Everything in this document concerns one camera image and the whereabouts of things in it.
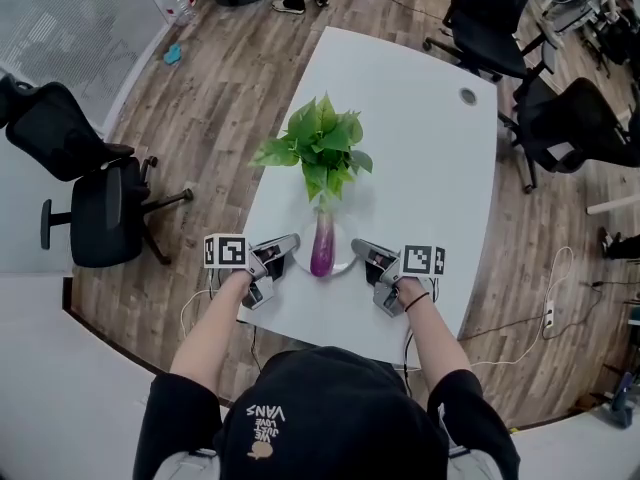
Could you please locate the white desk foot bar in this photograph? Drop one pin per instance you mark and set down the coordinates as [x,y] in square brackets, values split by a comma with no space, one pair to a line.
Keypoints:
[615,205]

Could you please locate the white power strip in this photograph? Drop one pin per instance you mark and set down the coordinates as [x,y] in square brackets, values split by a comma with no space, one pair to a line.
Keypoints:
[549,314]

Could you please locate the green leafy plant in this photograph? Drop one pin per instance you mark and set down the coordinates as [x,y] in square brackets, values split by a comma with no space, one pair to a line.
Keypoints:
[320,143]

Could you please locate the blue cloth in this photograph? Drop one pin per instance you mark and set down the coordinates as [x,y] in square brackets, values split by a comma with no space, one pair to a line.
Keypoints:
[173,55]

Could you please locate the black printed cap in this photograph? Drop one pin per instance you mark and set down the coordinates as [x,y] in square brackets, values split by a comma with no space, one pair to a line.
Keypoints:
[330,398]

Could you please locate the blue grey device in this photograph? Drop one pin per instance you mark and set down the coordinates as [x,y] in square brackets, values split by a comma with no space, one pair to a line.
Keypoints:
[620,403]

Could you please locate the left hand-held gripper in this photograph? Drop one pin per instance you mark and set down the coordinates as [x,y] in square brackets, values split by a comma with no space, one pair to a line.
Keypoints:
[227,252]

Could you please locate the person's left forearm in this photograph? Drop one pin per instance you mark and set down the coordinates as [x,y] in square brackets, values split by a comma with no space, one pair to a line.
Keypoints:
[210,338]

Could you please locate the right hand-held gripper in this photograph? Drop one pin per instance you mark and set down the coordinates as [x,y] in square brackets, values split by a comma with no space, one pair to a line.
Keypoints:
[422,260]

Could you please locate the purple eggplant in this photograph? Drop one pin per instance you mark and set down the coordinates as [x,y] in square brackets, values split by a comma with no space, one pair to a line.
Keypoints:
[322,253]

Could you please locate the white rectangular table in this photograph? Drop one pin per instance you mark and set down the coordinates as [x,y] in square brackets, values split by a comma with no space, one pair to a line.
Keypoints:
[410,168]

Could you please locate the white round plate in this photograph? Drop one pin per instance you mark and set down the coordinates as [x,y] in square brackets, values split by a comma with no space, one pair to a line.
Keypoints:
[347,255]

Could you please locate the black office chair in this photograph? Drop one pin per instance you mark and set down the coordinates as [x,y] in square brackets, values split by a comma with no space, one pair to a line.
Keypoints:
[490,23]
[575,128]
[100,218]

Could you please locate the person's right forearm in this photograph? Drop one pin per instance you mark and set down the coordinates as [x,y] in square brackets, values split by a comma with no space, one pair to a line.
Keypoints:
[435,343]

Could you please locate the black short-sleeved shirt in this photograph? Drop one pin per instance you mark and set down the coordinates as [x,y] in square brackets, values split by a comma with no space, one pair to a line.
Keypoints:
[175,418]

